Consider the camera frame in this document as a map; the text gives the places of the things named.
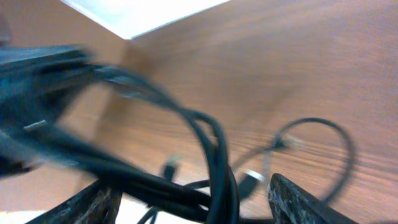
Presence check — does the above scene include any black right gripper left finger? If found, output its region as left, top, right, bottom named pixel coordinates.
left=26, top=180, right=122, bottom=224

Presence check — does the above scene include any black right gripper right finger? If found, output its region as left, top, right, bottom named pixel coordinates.
left=268, top=173, right=356, bottom=224

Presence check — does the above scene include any thick black USB cable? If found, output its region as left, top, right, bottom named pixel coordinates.
left=0, top=45, right=265, bottom=224

